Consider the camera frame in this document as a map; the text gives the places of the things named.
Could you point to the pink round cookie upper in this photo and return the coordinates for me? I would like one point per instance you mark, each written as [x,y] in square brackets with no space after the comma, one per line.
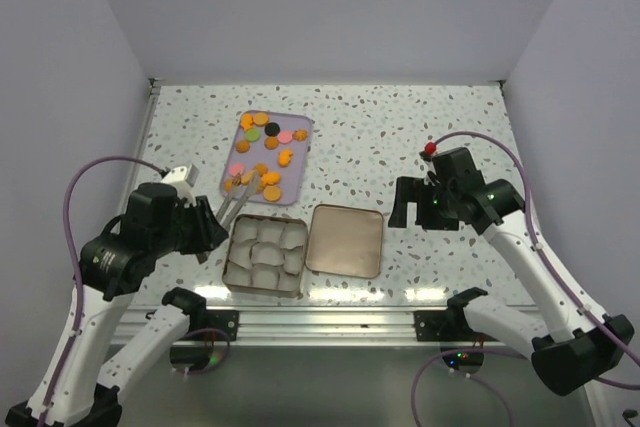
[285,137]

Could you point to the pink round cookie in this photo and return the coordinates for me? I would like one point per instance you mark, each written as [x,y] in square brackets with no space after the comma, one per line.
[285,137]
[236,169]

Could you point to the lilac plastic tray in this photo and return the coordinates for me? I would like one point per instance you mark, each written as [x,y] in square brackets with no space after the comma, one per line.
[291,176]

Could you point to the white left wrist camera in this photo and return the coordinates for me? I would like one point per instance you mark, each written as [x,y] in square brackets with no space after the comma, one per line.
[183,179]

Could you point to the orange round cookie large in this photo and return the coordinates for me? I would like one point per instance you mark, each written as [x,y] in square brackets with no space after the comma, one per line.
[272,193]

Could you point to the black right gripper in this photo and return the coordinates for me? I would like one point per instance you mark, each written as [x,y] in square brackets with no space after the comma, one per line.
[414,189]

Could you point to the gold cookie tin base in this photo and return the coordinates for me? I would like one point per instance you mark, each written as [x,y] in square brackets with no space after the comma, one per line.
[266,256]

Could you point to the brown round cookie left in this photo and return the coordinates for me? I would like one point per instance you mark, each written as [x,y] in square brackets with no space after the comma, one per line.
[242,146]

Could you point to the green round cookie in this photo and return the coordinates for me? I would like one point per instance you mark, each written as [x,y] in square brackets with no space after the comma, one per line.
[252,135]

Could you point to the black round cookie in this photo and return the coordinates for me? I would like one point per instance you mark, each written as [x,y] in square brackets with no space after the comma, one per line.
[272,129]

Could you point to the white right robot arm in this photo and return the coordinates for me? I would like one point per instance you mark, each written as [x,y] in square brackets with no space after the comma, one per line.
[574,340]

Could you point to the orange flower cookie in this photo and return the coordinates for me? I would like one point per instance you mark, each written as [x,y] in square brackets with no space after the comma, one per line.
[270,178]
[261,168]

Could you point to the brown flower cookie right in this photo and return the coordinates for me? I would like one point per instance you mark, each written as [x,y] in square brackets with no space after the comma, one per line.
[300,135]

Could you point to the brown round cookie centre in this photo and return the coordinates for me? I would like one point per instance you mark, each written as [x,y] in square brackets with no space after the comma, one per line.
[271,143]

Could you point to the aluminium mounting rail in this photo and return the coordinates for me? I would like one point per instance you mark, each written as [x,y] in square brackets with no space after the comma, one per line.
[338,326]

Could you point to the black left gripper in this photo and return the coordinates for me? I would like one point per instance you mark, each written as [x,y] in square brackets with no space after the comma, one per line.
[209,233]

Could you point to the pink round cookie lower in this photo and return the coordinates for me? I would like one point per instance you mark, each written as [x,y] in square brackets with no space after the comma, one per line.
[236,169]

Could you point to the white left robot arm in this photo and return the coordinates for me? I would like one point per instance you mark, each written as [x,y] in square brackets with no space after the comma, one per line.
[82,386]

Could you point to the brown round cookie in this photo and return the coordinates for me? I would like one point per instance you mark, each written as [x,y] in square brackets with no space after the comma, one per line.
[242,146]
[271,143]

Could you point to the gold cookie tin lid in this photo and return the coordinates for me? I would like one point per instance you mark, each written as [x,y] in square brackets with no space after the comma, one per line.
[345,241]

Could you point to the orange animal shaped cookie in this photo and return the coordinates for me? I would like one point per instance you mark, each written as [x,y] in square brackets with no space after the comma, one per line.
[285,158]

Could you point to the metal tongs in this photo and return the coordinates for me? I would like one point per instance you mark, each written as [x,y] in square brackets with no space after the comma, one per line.
[235,200]

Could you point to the orange star cookie top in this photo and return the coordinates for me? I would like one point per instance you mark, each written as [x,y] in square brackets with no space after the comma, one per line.
[246,122]

